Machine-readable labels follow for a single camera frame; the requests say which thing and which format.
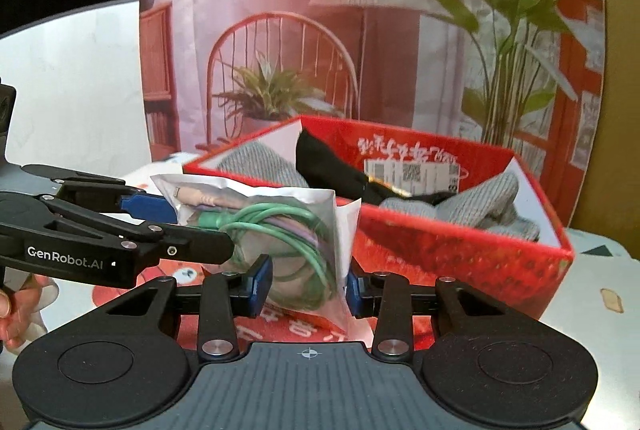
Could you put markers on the printed room backdrop poster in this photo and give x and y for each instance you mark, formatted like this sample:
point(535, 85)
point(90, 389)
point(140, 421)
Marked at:
point(526, 75)

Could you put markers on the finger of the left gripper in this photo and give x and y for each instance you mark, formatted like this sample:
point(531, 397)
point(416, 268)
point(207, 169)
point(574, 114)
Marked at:
point(148, 207)

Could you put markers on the person's left hand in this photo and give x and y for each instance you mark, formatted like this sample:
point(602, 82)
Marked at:
point(21, 321)

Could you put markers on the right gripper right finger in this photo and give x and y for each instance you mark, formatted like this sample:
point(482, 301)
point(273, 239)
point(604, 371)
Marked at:
point(363, 291)

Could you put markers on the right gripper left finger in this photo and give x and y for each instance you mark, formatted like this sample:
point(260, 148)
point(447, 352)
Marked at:
point(248, 291)

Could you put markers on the grey knitted cloth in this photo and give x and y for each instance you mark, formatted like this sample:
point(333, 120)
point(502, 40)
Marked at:
point(257, 161)
point(488, 207)

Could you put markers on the white shipping label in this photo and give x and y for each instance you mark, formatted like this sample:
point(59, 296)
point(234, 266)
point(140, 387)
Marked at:
point(414, 177)

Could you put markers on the red cardboard box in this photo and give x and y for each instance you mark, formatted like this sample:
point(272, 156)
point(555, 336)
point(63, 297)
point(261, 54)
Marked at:
point(524, 275)

